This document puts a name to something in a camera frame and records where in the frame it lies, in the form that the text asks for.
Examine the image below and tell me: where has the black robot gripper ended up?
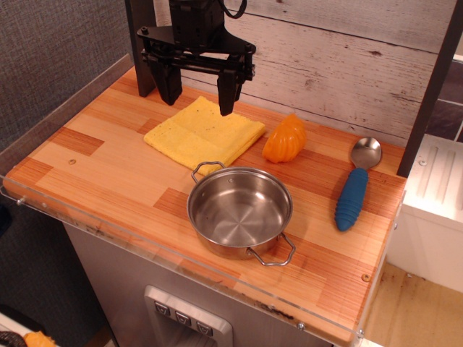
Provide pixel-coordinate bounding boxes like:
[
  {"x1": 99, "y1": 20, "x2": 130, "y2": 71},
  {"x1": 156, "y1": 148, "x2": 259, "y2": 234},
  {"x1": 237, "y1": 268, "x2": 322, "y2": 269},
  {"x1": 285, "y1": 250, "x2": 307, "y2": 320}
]
[{"x1": 137, "y1": 1, "x2": 256, "y2": 116}]

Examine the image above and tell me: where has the yellow cloth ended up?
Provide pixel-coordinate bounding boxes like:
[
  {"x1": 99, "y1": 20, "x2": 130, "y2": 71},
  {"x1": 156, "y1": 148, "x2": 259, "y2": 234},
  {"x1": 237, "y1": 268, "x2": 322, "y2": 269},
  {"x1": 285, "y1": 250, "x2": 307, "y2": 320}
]
[{"x1": 144, "y1": 96, "x2": 266, "y2": 176}]

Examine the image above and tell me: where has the orange plastic toy fruit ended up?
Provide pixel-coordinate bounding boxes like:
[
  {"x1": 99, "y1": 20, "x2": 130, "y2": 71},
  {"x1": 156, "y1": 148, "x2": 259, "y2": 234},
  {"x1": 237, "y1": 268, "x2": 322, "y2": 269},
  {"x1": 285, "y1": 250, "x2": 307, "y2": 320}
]
[{"x1": 262, "y1": 113, "x2": 307, "y2": 163}]

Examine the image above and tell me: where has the stainless steel pot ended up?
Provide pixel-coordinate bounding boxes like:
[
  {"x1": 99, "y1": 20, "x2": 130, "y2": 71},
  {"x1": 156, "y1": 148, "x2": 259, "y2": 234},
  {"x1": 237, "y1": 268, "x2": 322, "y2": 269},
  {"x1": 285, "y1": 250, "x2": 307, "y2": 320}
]
[{"x1": 187, "y1": 162, "x2": 296, "y2": 267}]

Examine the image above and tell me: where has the clear acrylic table guard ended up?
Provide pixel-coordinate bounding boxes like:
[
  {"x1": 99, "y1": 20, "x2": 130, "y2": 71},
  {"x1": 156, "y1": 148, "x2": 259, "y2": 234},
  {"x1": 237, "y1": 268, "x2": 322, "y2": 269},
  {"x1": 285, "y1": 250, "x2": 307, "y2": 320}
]
[{"x1": 4, "y1": 167, "x2": 406, "y2": 346}]

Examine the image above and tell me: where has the silver button control panel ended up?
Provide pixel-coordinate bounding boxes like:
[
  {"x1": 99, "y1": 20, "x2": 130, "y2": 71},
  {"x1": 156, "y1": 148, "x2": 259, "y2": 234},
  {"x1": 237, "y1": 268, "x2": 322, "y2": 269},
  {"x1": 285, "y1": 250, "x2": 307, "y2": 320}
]
[{"x1": 144, "y1": 285, "x2": 234, "y2": 346}]

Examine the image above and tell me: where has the orange object bottom left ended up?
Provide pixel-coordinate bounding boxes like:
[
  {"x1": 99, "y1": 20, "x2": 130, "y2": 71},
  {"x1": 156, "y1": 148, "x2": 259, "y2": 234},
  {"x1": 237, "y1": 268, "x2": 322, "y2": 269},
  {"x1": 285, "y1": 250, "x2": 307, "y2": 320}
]
[{"x1": 23, "y1": 331, "x2": 57, "y2": 347}]

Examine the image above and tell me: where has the dark grey left post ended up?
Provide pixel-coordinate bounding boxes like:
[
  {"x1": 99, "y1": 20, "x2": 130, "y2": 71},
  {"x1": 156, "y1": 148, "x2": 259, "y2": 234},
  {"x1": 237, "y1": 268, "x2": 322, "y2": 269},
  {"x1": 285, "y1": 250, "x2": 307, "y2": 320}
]
[{"x1": 124, "y1": 0, "x2": 157, "y2": 97}]

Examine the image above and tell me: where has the dark grey post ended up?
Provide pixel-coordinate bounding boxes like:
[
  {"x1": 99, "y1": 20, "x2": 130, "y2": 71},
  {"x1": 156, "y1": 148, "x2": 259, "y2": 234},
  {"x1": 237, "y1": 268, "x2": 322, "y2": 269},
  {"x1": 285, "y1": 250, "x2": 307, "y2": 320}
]
[
  {"x1": 396, "y1": 0, "x2": 462, "y2": 178},
  {"x1": 124, "y1": 0, "x2": 157, "y2": 97}
]

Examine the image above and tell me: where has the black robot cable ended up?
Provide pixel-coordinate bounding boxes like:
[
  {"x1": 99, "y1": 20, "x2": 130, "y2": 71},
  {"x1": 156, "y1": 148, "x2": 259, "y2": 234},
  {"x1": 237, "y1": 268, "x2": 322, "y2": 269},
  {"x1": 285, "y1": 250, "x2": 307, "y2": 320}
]
[{"x1": 218, "y1": 0, "x2": 248, "y2": 19}]

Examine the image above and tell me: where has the blue handled metal spoon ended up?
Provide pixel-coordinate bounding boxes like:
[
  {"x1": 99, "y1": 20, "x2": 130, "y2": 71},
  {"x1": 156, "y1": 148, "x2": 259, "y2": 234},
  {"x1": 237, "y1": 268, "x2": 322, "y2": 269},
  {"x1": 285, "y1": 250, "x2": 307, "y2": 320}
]
[{"x1": 334, "y1": 137, "x2": 382, "y2": 232}]

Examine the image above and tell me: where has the dark grey right post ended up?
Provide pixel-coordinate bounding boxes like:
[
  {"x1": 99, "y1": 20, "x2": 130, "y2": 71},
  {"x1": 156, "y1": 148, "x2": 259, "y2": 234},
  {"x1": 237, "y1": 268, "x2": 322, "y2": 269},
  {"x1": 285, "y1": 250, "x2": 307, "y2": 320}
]
[{"x1": 396, "y1": 0, "x2": 462, "y2": 178}]

